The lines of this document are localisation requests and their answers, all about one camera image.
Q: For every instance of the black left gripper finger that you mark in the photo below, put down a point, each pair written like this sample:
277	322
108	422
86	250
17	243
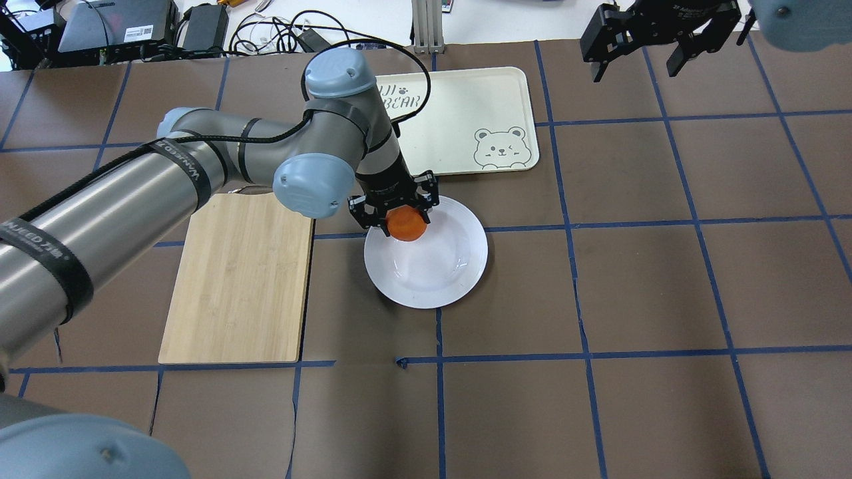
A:
424	213
382	224

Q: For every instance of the black power adapter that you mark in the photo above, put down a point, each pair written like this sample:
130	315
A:
204	28

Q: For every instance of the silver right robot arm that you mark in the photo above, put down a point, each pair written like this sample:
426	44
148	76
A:
796	26

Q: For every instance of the cream bear tray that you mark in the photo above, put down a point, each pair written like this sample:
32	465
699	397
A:
464	121

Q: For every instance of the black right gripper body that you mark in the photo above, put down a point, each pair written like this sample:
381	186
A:
672	18

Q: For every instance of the aluminium frame post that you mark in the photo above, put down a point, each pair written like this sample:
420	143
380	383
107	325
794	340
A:
428	27

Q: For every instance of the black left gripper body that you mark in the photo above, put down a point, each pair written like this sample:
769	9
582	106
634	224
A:
385	181

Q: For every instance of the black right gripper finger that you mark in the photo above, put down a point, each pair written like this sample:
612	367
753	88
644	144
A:
598	69
684	52

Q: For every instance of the white round plate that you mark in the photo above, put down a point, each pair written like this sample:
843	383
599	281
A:
437	269

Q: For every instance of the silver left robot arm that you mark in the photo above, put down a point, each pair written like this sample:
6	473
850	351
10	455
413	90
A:
343	154

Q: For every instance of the orange fruit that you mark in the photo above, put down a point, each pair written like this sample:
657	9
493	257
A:
405	223

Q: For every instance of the bamboo cutting board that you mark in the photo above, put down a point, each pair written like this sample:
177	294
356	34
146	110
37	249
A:
241	287

